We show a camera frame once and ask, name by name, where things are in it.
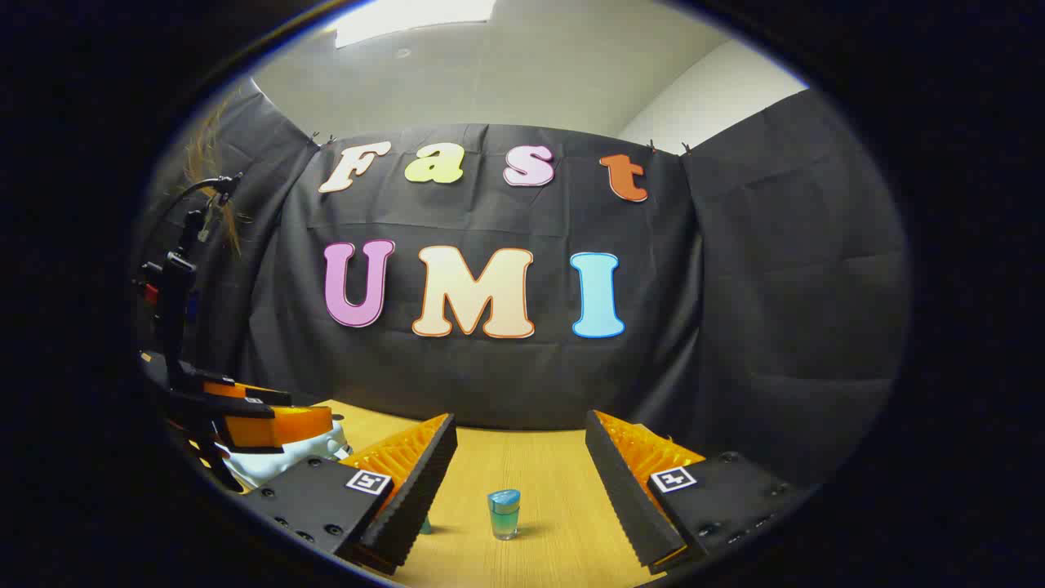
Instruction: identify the black cable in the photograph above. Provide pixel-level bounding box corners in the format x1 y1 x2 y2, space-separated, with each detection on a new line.
139 173 244 262

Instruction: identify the blue-capped clear bottle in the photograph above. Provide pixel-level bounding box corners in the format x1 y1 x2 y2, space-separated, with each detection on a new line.
487 488 523 541

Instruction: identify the black backdrop cloth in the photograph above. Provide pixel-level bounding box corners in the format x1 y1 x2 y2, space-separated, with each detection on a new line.
135 78 911 491

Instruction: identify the pale blue suitcase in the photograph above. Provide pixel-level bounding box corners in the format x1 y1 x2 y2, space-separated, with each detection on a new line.
219 416 354 492

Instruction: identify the person's hair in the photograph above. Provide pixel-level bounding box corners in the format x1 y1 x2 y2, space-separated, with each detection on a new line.
183 98 246 256

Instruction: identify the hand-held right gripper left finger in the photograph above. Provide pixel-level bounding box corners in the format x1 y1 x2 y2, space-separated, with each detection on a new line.
243 412 459 576

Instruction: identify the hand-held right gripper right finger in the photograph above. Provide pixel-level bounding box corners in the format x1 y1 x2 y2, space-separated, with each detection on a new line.
585 409 819 574

